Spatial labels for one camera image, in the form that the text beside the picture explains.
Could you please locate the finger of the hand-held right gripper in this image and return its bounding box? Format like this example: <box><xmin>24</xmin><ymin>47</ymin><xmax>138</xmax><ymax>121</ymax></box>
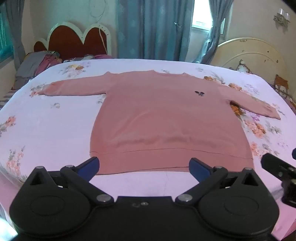
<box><xmin>260</xmin><ymin>153</ymin><xmax>296</xmax><ymax>179</ymax></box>

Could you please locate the pink long-sleeve sweater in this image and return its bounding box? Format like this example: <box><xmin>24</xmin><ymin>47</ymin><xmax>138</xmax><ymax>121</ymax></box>
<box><xmin>37</xmin><ymin>71</ymin><xmax>281</xmax><ymax>175</ymax></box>

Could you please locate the grey and pink clothes pile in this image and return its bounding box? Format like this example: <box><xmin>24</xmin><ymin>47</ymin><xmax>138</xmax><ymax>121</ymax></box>
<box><xmin>13</xmin><ymin>50</ymin><xmax>63</xmax><ymax>90</ymax></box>

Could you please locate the orange printed cushion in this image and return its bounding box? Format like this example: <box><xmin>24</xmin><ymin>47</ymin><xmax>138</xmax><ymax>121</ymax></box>
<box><xmin>272</xmin><ymin>74</ymin><xmax>290</xmax><ymax>98</ymax></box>

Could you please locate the frilled cream cushion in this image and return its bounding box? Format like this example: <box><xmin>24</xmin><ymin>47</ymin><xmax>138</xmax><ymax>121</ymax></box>
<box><xmin>236</xmin><ymin>60</ymin><xmax>253</xmax><ymax>74</ymax></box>

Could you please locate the cream curved headboard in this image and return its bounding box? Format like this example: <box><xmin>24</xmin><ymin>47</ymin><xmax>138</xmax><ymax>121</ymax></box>
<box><xmin>211</xmin><ymin>38</ymin><xmax>290</xmax><ymax>80</ymax></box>

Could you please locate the tied-back blue curtain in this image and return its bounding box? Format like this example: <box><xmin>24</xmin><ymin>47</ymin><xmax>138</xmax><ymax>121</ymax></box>
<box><xmin>200</xmin><ymin>0</ymin><xmax>233</xmax><ymax>65</ymax></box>

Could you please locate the bright window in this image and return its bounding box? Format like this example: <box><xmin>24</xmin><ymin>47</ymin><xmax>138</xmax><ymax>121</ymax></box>
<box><xmin>191</xmin><ymin>0</ymin><xmax>213</xmax><ymax>32</ymax></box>

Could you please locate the wide blue curtain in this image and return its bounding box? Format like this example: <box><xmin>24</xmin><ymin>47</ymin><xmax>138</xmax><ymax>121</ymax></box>
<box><xmin>116</xmin><ymin>0</ymin><xmax>195</xmax><ymax>62</ymax></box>

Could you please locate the patterned crumpled cloth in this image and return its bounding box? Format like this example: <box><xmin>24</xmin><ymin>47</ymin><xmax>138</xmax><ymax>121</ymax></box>
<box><xmin>63</xmin><ymin>55</ymin><xmax>94</xmax><ymax>63</ymax></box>

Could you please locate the floral bed sheet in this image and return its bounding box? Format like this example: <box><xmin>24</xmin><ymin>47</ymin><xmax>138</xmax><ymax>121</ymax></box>
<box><xmin>0</xmin><ymin>58</ymin><xmax>296</xmax><ymax>241</ymax></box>

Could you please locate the red scalloped headboard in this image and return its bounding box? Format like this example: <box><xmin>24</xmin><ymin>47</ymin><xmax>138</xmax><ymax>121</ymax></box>
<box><xmin>34</xmin><ymin>22</ymin><xmax>112</xmax><ymax>61</ymax></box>

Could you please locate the narrow blue curtain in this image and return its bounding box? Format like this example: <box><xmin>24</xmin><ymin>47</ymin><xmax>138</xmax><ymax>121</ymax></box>
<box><xmin>5</xmin><ymin>0</ymin><xmax>26</xmax><ymax>68</ymax></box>

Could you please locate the wall lamp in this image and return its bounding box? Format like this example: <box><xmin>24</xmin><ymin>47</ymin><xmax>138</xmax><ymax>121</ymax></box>
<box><xmin>273</xmin><ymin>8</ymin><xmax>291</xmax><ymax>25</ymax></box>

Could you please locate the white hanging cable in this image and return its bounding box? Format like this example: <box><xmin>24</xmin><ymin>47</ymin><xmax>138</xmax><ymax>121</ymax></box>
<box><xmin>99</xmin><ymin>28</ymin><xmax>109</xmax><ymax>55</ymax></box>

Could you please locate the thin wire loop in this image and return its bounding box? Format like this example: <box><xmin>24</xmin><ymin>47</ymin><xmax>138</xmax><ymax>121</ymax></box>
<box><xmin>90</xmin><ymin>0</ymin><xmax>105</xmax><ymax>17</ymax></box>

